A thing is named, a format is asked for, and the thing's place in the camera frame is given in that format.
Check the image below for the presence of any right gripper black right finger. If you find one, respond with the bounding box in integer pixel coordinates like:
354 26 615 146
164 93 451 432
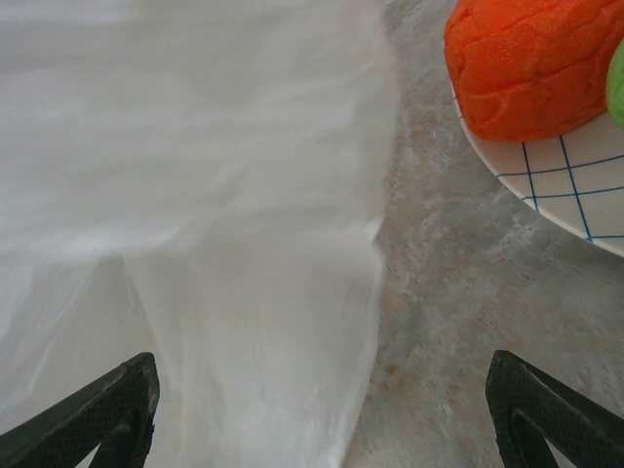
487 349 624 468

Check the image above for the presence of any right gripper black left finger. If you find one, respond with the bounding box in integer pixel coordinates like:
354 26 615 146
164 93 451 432
0 351 162 468

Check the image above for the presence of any white plastic bag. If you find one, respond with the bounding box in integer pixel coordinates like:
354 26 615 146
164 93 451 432
0 0 399 468

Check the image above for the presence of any green fruit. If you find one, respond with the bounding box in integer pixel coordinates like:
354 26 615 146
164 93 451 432
605 41 624 121

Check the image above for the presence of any orange peeled citrus fruit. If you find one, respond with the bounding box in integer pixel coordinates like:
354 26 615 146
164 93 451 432
443 0 624 143

